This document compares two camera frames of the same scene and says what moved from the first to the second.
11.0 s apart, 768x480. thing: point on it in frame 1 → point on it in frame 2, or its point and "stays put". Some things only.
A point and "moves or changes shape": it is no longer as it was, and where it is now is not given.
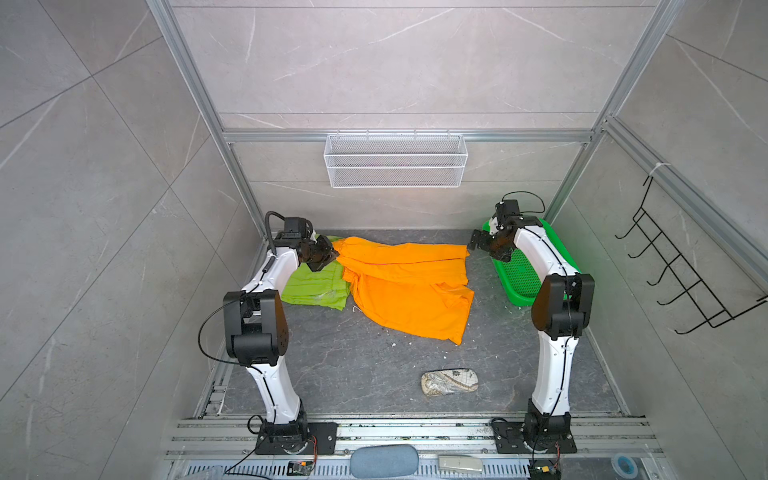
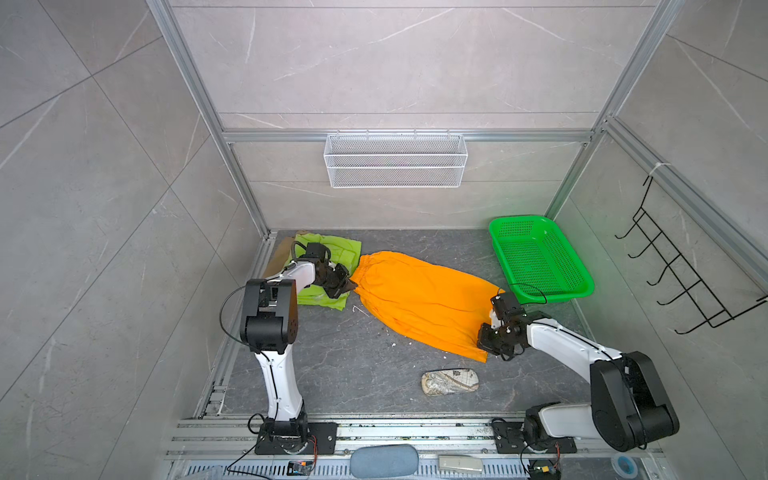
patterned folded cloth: x=449 y=381 stays put
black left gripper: x=327 y=253 → x=345 y=283
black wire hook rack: x=708 y=305 stays put
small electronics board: x=299 y=468 stays put
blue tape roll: x=624 y=465 stays put
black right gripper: x=484 y=235 → x=483 y=340
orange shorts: x=421 y=288 moves or changes shape
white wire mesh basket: x=391 y=161 stays put
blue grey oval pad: x=384 y=461 stays put
